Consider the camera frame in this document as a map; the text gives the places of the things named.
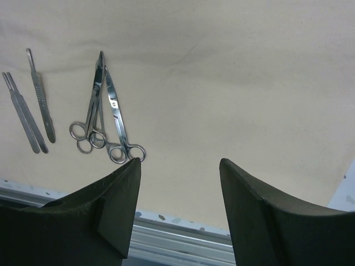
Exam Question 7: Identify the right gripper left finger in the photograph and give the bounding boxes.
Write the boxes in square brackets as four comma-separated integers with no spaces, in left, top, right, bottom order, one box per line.
[1,158,141,265]

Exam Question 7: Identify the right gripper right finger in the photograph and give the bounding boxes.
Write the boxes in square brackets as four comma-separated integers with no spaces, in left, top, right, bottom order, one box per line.
[219,158,354,265]

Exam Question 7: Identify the large steel scissors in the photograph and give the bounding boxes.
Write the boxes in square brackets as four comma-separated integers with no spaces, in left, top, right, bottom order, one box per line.
[105,66,146,164]

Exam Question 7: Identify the steel forceps with ring handles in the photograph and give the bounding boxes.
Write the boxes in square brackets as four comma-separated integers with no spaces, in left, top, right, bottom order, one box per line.
[76,51,108,154]

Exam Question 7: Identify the small steel scissors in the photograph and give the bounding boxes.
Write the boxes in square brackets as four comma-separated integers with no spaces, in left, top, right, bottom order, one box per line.
[69,50,107,154]

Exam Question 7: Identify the steel scalpel handle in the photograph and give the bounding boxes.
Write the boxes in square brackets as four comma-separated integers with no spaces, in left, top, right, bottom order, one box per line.
[26,48,56,143]
[2,72,40,154]
[6,72,48,154]

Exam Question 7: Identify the beige surgical drape cloth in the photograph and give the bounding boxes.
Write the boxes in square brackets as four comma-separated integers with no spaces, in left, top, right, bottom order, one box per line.
[1,1,354,229]

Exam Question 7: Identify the aluminium frame rail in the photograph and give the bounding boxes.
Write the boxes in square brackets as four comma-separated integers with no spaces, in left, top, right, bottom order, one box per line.
[1,183,235,265]

